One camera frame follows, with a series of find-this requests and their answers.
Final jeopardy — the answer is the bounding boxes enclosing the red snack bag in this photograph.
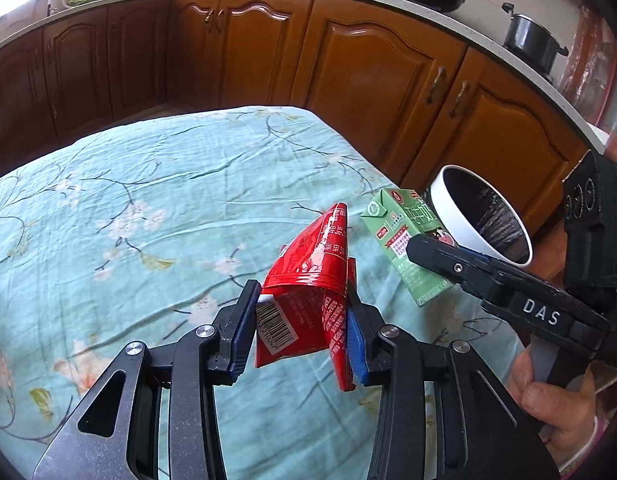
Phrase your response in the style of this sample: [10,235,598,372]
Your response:
[254,203,355,392]

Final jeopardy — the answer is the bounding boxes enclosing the green milk carton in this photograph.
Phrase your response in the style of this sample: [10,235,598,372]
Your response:
[361,188,455,307]

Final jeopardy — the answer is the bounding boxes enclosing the white rim trash bin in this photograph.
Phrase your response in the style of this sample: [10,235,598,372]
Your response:
[428,165,533,268]

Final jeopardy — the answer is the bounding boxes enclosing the wooden kitchen cabinets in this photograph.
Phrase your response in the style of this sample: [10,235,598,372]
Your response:
[0,0,591,231]

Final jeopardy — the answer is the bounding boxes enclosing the person's right hand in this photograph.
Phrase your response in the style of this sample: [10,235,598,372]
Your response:
[507,347,596,463]

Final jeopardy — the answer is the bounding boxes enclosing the light blue floral tablecloth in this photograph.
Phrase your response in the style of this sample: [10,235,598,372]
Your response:
[0,106,522,478]

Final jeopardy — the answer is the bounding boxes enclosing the red framed plastic covered shelf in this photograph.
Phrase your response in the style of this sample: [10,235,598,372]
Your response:
[558,6,617,134]

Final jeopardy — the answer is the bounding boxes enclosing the black cooking pot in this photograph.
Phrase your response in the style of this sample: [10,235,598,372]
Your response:
[502,2,569,79]

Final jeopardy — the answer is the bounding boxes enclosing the white countertop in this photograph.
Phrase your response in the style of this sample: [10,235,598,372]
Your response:
[0,0,610,156]

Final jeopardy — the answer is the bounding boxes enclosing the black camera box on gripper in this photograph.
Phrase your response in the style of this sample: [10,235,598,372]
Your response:
[563,151,617,288]

